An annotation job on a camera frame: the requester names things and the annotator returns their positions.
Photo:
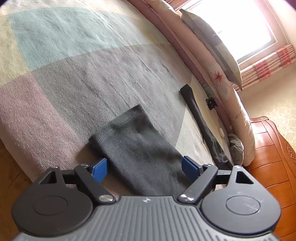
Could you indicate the dark grey trousers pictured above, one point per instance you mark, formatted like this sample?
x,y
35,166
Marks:
x,y
144,145

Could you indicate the wooden orange headboard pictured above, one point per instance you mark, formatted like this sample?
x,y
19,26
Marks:
x,y
274,167

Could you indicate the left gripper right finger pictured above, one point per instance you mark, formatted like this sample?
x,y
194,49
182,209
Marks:
x,y
202,178

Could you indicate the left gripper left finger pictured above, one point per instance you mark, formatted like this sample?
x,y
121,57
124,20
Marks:
x,y
89,179

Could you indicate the grey floral pillow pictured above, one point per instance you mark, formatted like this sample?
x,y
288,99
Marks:
x,y
214,44

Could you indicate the bright window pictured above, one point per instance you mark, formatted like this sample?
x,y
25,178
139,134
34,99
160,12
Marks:
x,y
241,25

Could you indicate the folded floral pink quilt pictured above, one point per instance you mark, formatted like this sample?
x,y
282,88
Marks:
x,y
205,68

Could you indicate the white earbuds case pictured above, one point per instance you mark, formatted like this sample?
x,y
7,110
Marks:
x,y
221,132

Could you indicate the black hair claw clip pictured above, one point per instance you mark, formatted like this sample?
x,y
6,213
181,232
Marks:
x,y
211,103

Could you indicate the bundled grey white cloth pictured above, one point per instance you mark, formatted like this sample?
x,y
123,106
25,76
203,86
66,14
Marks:
x,y
236,149

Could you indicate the striped pastel bed sheet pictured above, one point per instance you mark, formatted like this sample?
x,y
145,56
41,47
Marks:
x,y
64,66

